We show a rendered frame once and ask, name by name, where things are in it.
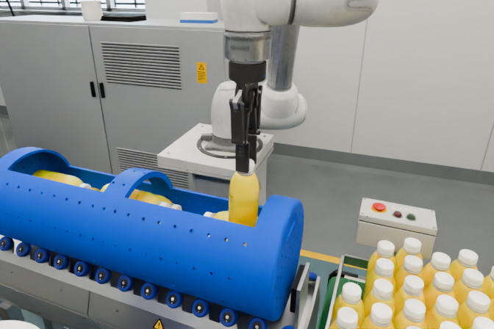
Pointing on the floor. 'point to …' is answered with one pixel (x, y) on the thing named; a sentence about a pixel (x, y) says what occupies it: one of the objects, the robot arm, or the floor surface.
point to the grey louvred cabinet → (109, 87)
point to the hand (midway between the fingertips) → (246, 153)
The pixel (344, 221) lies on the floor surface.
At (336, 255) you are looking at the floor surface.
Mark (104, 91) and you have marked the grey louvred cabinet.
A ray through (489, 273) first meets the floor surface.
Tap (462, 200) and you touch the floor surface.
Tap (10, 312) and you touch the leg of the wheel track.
